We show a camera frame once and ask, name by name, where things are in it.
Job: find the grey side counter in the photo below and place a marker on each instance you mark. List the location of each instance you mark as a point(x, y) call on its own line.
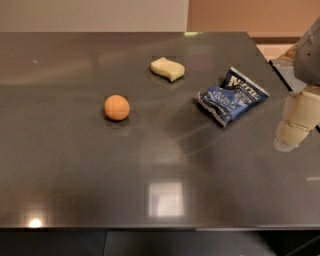
point(285, 70)

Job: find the orange ball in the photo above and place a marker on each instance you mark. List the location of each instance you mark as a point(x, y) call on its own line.
point(116, 108)

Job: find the yellow sponge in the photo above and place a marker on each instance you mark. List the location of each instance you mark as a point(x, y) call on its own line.
point(168, 69)

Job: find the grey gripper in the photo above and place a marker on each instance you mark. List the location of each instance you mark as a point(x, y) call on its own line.
point(308, 61)

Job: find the blue chip bag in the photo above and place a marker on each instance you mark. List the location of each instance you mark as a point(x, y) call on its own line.
point(235, 96)

